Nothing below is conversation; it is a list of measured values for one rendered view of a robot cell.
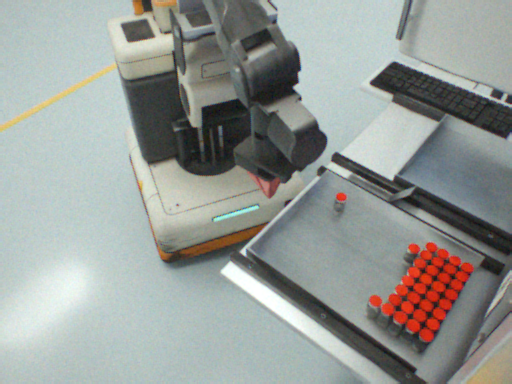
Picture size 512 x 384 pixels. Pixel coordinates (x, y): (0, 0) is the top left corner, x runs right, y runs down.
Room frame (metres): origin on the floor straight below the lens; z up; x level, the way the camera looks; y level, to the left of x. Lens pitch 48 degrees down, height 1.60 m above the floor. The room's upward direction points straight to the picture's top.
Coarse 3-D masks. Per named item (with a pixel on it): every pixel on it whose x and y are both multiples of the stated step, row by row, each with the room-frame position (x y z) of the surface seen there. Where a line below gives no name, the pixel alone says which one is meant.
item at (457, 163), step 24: (456, 120) 0.84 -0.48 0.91; (432, 144) 0.79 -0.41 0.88; (456, 144) 0.79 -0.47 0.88; (480, 144) 0.79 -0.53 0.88; (504, 144) 0.76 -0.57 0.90; (408, 168) 0.71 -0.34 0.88; (432, 168) 0.71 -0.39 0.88; (456, 168) 0.71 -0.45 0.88; (480, 168) 0.71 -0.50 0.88; (504, 168) 0.71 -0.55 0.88; (432, 192) 0.64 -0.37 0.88; (456, 192) 0.64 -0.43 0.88; (480, 192) 0.64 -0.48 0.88; (504, 192) 0.64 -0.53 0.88; (480, 216) 0.55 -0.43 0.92; (504, 216) 0.57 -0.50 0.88
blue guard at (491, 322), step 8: (504, 296) 0.29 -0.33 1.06; (496, 304) 0.30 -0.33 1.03; (504, 304) 0.27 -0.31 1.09; (496, 312) 0.27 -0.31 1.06; (504, 312) 0.24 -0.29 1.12; (488, 320) 0.28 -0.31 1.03; (496, 320) 0.25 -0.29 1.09; (488, 328) 0.25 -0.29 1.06; (496, 328) 0.23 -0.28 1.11; (488, 336) 0.23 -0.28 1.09; (472, 344) 0.26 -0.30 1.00; (480, 344) 0.23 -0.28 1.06; (472, 352) 0.23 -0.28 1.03
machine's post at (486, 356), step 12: (504, 324) 0.21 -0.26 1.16; (492, 336) 0.21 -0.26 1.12; (504, 336) 0.18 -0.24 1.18; (480, 348) 0.22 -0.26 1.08; (492, 348) 0.19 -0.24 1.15; (504, 348) 0.18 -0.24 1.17; (468, 360) 0.22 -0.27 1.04; (480, 360) 0.19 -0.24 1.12; (492, 360) 0.18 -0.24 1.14; (504, 360) 0.17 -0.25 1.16; (468, 372) 0.19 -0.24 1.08; (480, 372) 0.18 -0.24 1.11; (492, 372) 0.17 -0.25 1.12; (504, 372) 0.17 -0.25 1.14
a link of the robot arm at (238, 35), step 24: (216, 0) 0.54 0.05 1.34; (240, 0) 0.55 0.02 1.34; (216, 24) 0.54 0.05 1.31; (240, 24) 0.52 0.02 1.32; (264, 24) 0.53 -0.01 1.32; (240, 48) 0.50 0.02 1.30; (264, 48) 0.51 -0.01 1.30; (288, 48) 0.51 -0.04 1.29; (264, 72) 0.48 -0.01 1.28; (288, 72) 0.50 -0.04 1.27
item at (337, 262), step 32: (320, 192) 0.64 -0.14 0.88; (352, 192) 0.63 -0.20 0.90; (288, 224) 0.55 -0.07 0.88; (320, 224) 0.55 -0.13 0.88; (352, 224) 0.55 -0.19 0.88; (384, 224) 0.55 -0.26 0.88; (416, 224) 0.53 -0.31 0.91; (256, 256) 0.46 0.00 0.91; (288, 256) 0.48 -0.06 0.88; (320, 256) 0.48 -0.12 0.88; (352, 256) 0.48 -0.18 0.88; (384, 256) 0.48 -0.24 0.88; (480, 256) 0.45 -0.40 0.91; (320, 288) 0.41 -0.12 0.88; (352, 288) 0.41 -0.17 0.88; (384, 288) 0.41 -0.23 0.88; (352, 320) 0.35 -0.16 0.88; (384, 352) 0.29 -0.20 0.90; (416, 352) 0.29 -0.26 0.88
